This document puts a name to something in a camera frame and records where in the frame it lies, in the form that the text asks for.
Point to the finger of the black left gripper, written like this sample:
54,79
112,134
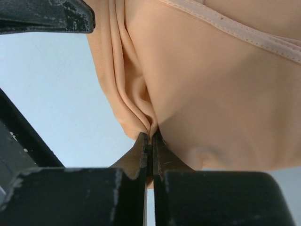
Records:
67,16

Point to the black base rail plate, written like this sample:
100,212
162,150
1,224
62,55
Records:
21,147

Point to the orange cloth napkin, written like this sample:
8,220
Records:
220,79

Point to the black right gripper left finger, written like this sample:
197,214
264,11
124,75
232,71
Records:
114,196

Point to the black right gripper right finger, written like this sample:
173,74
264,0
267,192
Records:
185,197

